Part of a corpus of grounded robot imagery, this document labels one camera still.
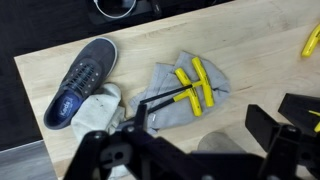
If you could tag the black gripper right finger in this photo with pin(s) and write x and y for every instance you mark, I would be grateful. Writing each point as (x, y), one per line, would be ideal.
(280, 150)

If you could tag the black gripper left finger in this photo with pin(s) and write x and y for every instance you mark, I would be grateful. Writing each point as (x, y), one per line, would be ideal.
(100, 156)

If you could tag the black wrench stand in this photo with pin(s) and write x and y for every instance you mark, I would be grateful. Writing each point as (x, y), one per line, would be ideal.
(296, 106)

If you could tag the white cloth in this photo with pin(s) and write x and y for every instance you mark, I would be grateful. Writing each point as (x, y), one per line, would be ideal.
(98, 111)

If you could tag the grey sneaker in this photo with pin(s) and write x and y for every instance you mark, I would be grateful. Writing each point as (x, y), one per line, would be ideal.
(83, 76)

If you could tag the grey cloth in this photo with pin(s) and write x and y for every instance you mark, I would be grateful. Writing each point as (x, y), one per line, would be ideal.
(173, 115)

